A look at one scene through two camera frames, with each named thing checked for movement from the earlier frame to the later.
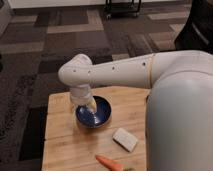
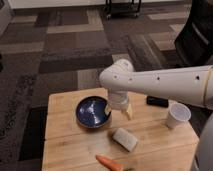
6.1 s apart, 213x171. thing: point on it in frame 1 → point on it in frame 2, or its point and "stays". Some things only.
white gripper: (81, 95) → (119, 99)
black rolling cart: (131, 7) stays
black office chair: (197, 34) stays
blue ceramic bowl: (97, 119) stays
